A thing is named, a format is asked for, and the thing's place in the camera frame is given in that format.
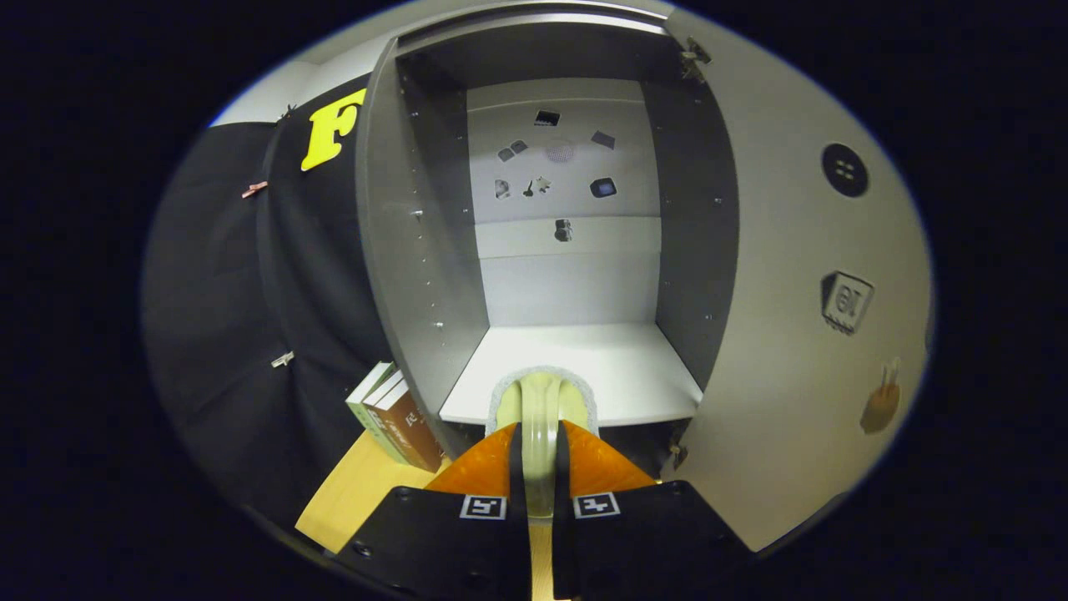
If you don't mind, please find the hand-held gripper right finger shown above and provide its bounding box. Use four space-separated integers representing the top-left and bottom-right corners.
552 420 756 601

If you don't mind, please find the dark grey cabinet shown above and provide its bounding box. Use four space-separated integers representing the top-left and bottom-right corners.
355 0 739 468

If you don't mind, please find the brown book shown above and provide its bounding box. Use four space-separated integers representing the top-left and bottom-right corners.
365 371 410 464
375 382 446 474

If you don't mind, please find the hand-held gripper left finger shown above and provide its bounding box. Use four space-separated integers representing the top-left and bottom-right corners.
338 422 531 601

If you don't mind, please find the green book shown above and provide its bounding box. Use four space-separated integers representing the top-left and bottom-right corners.
346 361 397 456

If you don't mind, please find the beige cabinet door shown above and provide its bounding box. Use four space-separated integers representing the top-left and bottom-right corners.
663 8 934 553

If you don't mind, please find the black backdrop cloth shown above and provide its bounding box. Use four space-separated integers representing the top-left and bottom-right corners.
142 75 393 535

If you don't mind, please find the white cabinet shelf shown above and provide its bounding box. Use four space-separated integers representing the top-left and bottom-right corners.
438 323 703 428

